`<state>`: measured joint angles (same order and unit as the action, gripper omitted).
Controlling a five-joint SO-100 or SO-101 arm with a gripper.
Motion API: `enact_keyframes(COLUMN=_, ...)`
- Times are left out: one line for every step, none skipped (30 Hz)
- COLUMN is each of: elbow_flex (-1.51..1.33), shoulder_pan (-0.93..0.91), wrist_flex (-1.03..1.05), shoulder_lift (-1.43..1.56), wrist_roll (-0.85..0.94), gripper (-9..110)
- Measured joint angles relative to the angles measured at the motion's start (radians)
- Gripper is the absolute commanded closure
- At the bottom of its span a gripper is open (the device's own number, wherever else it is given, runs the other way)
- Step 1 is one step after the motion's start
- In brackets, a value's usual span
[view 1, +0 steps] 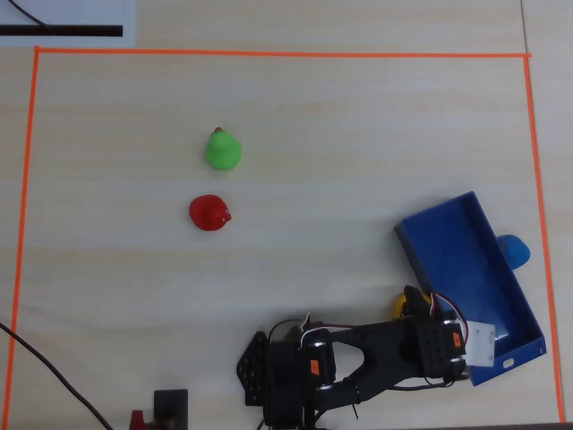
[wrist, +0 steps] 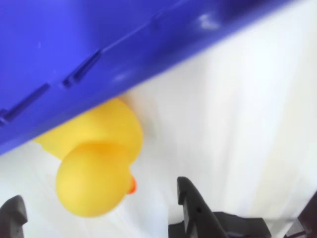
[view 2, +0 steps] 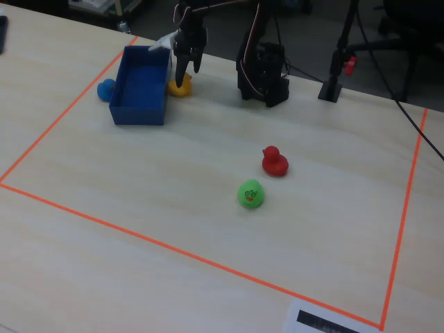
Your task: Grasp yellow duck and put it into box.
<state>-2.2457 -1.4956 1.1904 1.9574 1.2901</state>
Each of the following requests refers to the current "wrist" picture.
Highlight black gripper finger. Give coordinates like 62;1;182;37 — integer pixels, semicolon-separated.
176;176;227;238
0;195;28;238

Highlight yellow rubber duck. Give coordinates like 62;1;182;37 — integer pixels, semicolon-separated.
32;98;144;219

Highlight blue plastic box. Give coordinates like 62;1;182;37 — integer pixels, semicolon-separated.
0;0;298;157

